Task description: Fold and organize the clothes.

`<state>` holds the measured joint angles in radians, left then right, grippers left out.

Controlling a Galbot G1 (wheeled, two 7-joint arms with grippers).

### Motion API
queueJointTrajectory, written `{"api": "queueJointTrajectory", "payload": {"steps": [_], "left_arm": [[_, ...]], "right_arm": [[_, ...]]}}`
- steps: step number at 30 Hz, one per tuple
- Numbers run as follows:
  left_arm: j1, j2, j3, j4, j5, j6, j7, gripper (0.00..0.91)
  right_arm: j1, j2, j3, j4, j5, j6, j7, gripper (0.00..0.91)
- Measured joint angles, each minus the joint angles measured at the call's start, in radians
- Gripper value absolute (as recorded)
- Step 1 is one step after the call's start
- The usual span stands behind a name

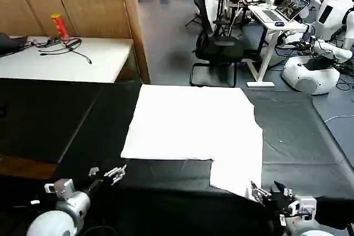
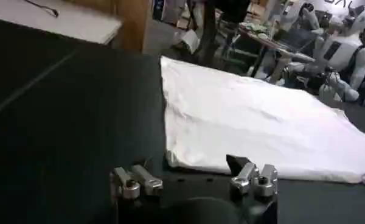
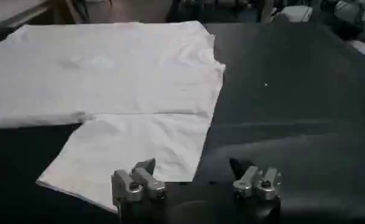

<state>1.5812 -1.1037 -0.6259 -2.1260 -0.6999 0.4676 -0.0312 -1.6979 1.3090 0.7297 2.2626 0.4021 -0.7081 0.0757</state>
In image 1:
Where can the dark grey bag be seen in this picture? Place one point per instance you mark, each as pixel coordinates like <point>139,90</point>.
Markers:
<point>11,43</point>

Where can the red cylindrical can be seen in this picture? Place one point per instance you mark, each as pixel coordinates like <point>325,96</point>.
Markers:
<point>61,27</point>

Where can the white plastic bag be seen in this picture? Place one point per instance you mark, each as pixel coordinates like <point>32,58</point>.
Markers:
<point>213,9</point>

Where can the black mesh office chair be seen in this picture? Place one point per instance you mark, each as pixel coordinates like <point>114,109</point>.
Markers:
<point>218,48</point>

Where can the white humanoid robot with base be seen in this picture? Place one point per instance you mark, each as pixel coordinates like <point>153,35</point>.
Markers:
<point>329,15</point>

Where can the white standing desk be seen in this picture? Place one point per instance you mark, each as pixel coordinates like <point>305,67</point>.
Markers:
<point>265,53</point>

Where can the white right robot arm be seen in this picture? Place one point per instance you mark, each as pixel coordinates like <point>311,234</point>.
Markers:
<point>304,208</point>

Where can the silver open laptop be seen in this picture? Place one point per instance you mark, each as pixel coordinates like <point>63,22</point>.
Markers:
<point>287,6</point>

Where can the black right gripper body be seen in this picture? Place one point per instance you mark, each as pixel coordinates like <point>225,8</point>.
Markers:
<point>278,203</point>

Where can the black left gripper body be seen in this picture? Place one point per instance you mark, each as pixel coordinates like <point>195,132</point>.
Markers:
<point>92,185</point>

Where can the blue computer mouse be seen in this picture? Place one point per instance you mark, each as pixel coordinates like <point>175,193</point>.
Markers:
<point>279,23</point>

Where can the white cloth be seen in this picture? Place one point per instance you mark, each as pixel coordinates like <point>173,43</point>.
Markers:
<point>190,125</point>

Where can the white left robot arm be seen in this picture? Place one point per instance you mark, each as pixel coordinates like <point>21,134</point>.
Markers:
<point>69,208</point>

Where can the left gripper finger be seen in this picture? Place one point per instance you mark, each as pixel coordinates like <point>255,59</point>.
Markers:
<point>94,171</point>
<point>116,174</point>

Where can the white table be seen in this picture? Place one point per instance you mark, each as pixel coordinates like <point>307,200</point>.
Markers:
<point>69,64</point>

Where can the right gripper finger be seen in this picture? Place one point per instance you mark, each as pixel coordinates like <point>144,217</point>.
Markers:
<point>280,187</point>
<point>260,191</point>

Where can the black side table cover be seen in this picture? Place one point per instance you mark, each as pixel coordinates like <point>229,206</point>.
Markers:
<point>41,120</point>

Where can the wooden partition screen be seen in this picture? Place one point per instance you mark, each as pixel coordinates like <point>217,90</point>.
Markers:
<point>91,4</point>

